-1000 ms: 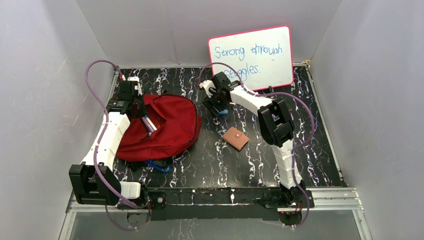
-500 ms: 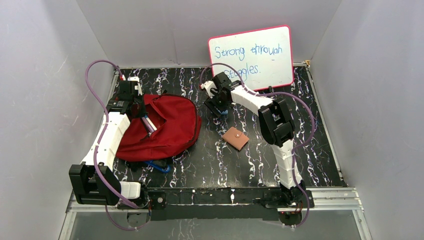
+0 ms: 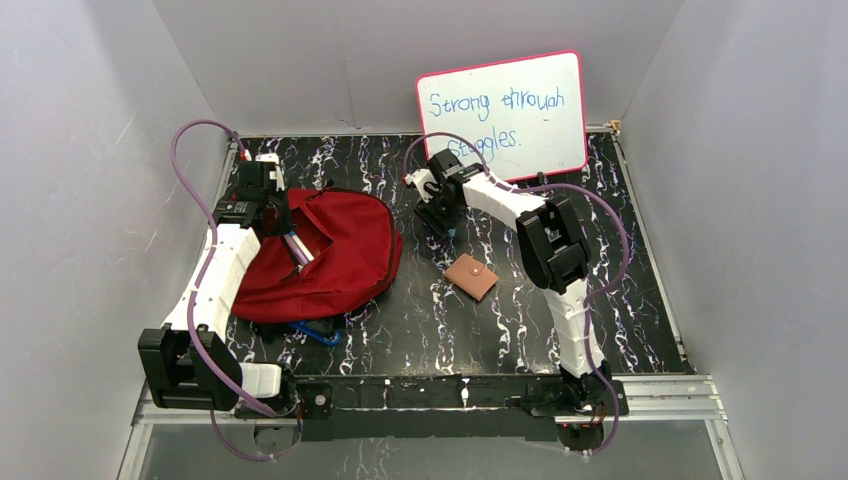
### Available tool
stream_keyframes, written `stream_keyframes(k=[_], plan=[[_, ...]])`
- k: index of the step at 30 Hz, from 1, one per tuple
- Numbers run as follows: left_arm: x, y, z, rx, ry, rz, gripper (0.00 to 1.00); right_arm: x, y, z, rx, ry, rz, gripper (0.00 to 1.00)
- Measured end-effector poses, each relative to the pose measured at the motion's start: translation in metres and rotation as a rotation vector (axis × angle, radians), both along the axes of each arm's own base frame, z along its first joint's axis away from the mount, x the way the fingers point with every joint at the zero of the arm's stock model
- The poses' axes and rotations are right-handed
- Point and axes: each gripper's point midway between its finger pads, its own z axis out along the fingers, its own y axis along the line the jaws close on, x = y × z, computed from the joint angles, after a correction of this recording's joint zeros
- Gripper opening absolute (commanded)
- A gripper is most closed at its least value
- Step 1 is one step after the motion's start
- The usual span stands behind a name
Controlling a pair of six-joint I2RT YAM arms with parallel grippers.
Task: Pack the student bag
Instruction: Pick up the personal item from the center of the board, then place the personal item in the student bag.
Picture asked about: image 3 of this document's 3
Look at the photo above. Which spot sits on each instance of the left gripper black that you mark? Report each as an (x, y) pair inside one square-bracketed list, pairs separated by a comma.
[(279, 221)]

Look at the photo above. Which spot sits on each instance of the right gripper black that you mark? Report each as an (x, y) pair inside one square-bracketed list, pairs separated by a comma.
[(425, 212)]

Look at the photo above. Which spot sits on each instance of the blue white marker pen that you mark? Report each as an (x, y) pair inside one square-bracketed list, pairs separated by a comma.
[(303, 247)]

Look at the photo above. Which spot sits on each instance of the red student backpack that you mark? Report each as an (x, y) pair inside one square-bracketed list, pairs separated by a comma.
[(356, 249)]

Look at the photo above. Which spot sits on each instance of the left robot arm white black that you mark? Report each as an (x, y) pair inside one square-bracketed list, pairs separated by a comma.
[(185, 360)]

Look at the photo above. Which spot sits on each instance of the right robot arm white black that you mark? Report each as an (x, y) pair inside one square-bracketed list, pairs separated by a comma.
[(554, 252)]

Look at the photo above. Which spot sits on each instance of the blue stapler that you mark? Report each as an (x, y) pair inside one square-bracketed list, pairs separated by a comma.
[(323, 331)]

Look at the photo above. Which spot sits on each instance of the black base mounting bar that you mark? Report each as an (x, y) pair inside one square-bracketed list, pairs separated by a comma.
[(536, 407)]

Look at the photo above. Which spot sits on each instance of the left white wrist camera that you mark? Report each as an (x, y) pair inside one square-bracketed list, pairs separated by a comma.
[(271, 171)]

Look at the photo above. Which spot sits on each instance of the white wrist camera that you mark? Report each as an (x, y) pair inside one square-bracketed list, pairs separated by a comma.
[(271, 171), (424, 182)]

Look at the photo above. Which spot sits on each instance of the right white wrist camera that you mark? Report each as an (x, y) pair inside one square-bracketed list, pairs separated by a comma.
[(424, 182)]

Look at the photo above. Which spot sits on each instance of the whiteboard with pink frame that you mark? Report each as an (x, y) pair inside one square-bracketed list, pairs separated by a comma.
[(522, 116)]

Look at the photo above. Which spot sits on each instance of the aluminium frame rail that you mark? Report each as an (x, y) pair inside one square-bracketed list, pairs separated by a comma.
[(676, 429)]

